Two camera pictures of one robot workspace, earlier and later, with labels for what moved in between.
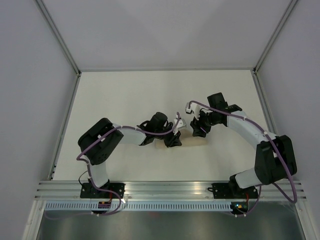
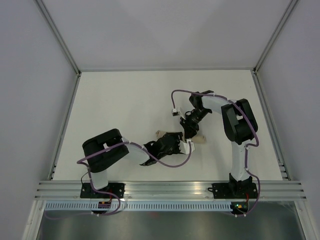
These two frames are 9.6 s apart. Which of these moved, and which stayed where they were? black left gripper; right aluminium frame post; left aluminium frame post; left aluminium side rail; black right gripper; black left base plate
Moved: black left gripper; black right gripper
Stayed: left aluminium side rail; black left base plate; left aluminium frame post; right aluminium frame post
